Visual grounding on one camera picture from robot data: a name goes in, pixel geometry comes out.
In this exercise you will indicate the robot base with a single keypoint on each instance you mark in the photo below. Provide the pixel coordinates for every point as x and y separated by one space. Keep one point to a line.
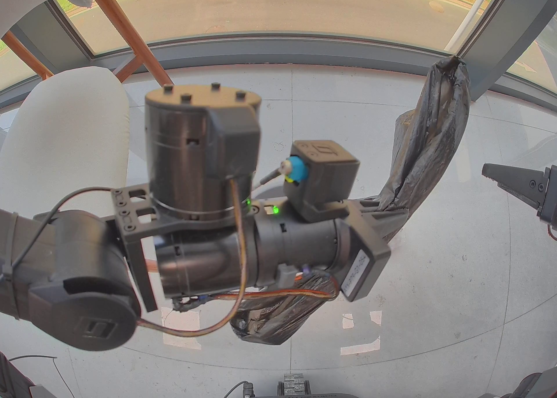
296 386

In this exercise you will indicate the black plastic bag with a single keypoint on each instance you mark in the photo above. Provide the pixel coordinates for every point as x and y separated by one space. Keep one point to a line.
431 135

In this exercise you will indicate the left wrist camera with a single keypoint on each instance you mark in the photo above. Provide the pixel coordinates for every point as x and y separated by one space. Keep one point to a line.
326 174

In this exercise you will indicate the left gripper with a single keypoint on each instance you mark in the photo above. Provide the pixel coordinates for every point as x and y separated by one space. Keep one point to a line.
304 248

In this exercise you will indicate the white cushioned wooden chair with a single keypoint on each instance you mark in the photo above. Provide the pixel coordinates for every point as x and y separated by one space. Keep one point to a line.
65 139

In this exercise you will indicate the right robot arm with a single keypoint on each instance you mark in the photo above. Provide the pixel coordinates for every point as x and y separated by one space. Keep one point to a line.
537 385

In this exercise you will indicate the window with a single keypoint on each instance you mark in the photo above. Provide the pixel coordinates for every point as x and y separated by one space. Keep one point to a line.
500 26

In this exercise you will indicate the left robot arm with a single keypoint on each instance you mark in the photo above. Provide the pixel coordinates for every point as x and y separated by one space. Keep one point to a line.
191 161

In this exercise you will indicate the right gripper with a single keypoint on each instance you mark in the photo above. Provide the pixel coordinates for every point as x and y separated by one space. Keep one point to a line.
550 196

